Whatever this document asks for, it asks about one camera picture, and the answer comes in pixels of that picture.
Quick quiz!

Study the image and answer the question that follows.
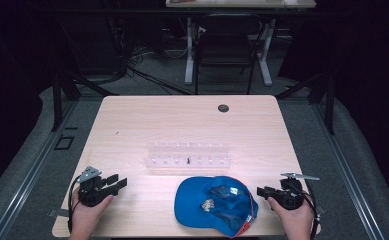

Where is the bundle of floor cables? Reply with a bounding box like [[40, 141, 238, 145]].
[[108, 16, 196, 96]]

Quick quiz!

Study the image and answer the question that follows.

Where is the clear acrylic peg rack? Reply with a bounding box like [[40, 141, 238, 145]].
[[143, 141, 232, 170]]

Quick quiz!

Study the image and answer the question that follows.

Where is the blue baseball cap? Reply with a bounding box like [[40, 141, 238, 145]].
[[174, 175, 260, 239]]

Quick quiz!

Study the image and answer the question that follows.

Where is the white desk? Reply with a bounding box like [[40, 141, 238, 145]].
[[165, 0, 317, 87]]

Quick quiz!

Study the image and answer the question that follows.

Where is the person's right hand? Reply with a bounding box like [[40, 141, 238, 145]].
[[266, 194, 315, 235]]

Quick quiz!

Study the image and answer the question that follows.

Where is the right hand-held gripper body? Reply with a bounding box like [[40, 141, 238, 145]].
[[271, 171, 321, 211]]

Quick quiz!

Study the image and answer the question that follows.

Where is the black chair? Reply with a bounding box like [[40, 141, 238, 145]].
[[193, 13, 261, 96]]

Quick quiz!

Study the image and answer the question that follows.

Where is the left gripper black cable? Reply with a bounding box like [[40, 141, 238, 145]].
[[67, 174, 84, 234]]

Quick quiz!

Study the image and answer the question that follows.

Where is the black metal stand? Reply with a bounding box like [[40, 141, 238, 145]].
[[275, 68, 337, 136], [50, 68, 120, 133]]

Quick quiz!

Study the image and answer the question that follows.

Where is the person's left hand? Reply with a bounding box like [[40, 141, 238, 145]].
[[70, 187, 115, 235]]

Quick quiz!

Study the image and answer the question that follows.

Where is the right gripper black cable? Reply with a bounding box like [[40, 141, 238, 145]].
[[295, 186, 320, 240]]

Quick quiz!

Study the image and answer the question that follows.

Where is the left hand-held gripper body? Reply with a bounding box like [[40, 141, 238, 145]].
[[77, 165, 119, 208]]

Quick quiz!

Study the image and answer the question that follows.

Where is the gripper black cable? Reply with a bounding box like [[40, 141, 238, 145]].
[[295, 186, 320, 240], [67, 174, 84, 234]]

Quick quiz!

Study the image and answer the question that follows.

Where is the aluminium floor rail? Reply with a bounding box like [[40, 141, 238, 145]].
[[0, 99, 80, 240], [311, 101, 388, 240]]

